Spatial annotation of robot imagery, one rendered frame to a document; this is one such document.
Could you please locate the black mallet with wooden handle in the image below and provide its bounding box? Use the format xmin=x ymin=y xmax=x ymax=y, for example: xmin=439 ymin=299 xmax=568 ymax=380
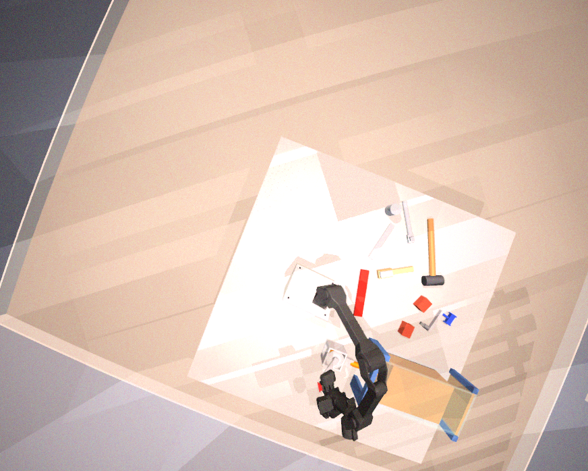
xmin=421 ymin=218 xmax=444 ymax=286

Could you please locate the dark grey cylinder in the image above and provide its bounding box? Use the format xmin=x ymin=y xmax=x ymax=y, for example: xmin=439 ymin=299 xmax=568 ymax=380
xmin=384 ymin=203 xmax=402 ymax=216

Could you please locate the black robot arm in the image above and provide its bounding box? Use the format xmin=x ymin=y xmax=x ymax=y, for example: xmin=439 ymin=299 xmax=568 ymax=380
xmin=312 ymin=284 xmax=388 ymax=441

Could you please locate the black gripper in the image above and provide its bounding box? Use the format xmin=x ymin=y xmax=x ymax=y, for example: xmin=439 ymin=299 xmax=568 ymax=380
xmin=319 ymin=369 xmax=346 ymax=418

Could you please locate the orange-red box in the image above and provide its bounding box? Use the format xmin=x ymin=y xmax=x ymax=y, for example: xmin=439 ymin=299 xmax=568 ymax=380
xmin=413 ymin=296 xmax=432 ymax=313
xmin=397 ymin=321 xmax=415 ymax=339

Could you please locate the red flat bar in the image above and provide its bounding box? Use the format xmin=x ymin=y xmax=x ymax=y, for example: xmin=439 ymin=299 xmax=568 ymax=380
xmin=353 ymin=269 xmax=369 ymax=317

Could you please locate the grey crank handle with blue knob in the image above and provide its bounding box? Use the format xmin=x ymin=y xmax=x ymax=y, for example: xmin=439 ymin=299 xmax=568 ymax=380
xmin=419 ymin=310 xmax=456 ymax=332

